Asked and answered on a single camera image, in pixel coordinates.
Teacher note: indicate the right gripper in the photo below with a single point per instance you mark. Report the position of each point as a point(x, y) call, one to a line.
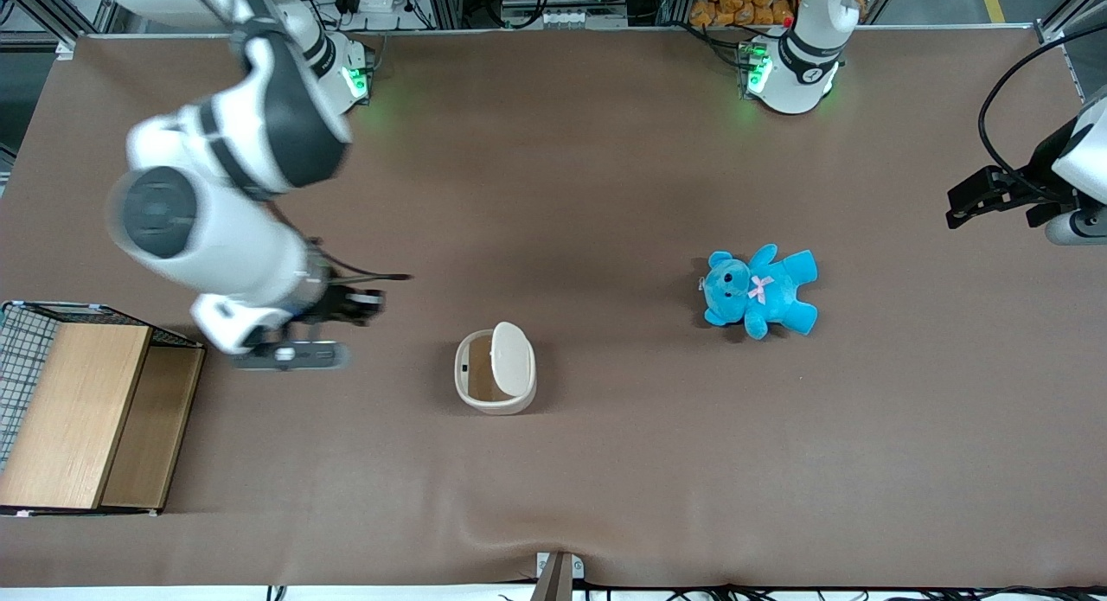
point(338, 302)

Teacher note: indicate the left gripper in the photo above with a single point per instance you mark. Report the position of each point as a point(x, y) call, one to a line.
point(1040, 182)

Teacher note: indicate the beige small trash can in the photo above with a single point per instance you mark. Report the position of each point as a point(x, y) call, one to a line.
point(471, 398)

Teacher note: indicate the beige swing trash can lid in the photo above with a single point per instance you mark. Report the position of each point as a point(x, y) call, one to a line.
point(510, 359)

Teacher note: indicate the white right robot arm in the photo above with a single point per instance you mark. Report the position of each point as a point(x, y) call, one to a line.
point(233, 229)

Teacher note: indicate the blue teddy bear plush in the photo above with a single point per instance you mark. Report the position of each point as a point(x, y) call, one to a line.
point(770, 294)

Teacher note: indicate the brown table cover cloth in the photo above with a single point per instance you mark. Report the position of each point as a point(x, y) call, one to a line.
point(605, 463)

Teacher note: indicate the wooden shelf box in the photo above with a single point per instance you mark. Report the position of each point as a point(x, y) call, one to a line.
point(78, 419)

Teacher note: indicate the orange items pile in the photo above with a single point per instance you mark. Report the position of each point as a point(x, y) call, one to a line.
point(744, 3)

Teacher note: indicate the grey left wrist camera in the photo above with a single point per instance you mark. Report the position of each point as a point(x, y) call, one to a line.
point(1077, 227)

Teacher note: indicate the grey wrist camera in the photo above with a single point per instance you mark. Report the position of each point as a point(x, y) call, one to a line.
point(294, 355)
point(1077, 227)

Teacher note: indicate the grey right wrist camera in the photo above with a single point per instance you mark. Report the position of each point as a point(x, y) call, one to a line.
point(294, 355)

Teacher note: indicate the aluminium frame post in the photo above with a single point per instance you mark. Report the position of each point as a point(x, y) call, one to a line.
point(52, 4)
point(1068, 9)

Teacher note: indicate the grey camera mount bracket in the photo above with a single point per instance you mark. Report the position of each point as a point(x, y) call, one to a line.
point(556, 577)

